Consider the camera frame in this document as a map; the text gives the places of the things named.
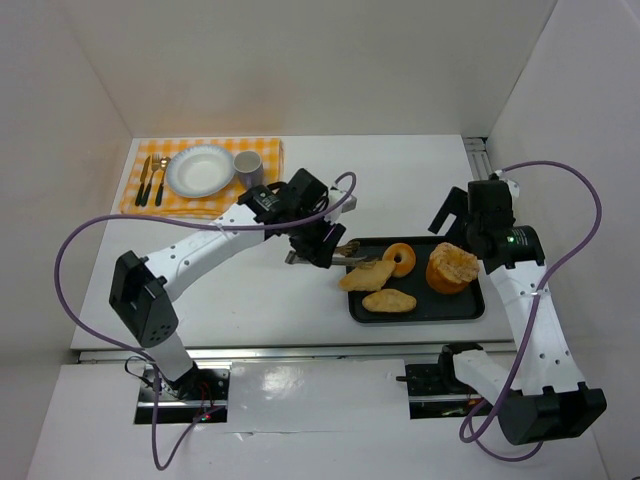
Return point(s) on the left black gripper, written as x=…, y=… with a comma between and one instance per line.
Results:
x=314, y=245

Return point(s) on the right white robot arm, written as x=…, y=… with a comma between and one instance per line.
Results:
x=544, y=395

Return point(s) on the yellow checkered cloth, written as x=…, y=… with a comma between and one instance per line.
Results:
x=271, y=150

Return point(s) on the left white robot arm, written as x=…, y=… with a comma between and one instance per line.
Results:
x=144, y=289

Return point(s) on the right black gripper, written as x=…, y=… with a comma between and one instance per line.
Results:
x=451, y=209

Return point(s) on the triangular bread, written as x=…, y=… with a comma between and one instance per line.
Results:
x=370, y=278

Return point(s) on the aluminium rail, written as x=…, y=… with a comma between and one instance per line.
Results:
x=300, y=352

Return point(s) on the purple mug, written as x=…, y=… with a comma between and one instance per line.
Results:
x=249, y=169

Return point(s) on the black-handled fork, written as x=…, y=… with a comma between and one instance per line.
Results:
x=155, y=165

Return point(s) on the black-handled knife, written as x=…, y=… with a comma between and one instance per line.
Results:
x=144, y=173

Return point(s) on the tall round brioche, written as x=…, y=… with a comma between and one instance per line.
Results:
x=450, y=269

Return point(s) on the metal tongs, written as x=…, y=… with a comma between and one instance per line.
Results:
x=344, y=255

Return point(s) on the white plate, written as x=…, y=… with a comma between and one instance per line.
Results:
x=200, y=171

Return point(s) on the ring donut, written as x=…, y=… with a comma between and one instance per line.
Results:
x=403, y=257

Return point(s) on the oval bread roll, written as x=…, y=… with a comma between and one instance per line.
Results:
x=389, y=301

